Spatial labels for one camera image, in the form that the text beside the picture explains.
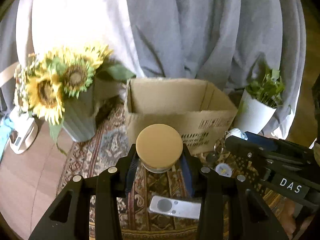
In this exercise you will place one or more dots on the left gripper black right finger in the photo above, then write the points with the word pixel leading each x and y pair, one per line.
pixel 249 216

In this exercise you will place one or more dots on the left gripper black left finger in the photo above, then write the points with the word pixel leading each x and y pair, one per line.
pixel 68 215

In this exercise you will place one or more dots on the white remote control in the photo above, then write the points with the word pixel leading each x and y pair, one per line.
pixel 175 207

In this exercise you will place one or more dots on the jar with tan lid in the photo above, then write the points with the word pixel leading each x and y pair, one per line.
pixel 159 146

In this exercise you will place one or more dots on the small round white puck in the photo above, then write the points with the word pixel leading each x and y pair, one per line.
pixel 224 169

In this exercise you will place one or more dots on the white plant pot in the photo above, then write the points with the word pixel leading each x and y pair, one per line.
pixel 252 115

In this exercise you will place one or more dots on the green potted plant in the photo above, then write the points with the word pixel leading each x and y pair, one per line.
pixel 266 85

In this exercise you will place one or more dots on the patterned oriental rug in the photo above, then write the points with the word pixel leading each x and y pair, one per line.
pixel 90 158

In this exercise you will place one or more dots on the brown cardboard box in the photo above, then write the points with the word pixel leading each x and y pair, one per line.
pixel 197 109

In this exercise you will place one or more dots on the white digital scale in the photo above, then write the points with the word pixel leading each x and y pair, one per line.
pixel 24 133

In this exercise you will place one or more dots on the grey ribbed vase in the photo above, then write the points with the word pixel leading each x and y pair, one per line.
pixel 79 117

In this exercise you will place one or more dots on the teal cloth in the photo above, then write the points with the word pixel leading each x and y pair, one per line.
pixel 6 129

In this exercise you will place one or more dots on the artificial sunflower bouquet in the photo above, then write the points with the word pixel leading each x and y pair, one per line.
pixel 48 81

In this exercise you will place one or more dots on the grey draped blanket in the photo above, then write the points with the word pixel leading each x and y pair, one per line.
pixel 226 42

